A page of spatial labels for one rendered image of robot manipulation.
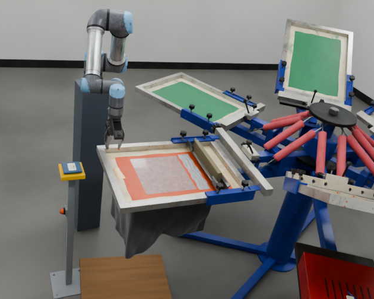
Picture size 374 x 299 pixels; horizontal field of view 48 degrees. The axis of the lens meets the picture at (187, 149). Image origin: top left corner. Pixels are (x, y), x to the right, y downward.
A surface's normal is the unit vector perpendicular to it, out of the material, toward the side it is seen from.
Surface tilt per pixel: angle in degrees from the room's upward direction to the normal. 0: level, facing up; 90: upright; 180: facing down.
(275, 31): 90
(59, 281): 0
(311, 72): 32
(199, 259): 0
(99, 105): 90
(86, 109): 90
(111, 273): 0
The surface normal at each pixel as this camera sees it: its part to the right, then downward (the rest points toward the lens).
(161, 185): 0.17, -0.84
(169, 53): 0.36, 0.54
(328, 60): 0.07, -0.44
